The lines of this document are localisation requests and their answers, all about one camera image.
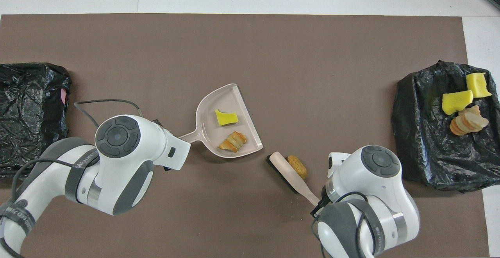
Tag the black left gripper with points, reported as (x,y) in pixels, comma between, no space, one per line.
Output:
(157,123)

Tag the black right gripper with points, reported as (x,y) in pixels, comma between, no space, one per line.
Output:
(318,207)

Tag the brown nugget toy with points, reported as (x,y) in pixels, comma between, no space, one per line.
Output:
(299,168)

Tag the beige brush with black bristles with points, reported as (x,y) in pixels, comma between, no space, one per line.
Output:
(287,172)

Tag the beige plastic dustpan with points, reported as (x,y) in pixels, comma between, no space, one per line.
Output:
(211,133)

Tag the small yellow sponge piece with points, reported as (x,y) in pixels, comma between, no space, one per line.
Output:
(226,118)

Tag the pale beige bread chunk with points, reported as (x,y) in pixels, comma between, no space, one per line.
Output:
(477,122)
(233,141)

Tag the yellow and green sponge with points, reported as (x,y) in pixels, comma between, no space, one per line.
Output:
(478,84)

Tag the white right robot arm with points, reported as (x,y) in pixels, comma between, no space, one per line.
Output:
(375,195)

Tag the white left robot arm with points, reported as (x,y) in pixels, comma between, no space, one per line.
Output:
(117,152)

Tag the black bag lined bin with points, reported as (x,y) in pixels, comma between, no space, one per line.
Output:
(27,105)
(429,141)

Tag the brown table mat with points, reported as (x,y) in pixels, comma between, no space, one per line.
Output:
(156,55)

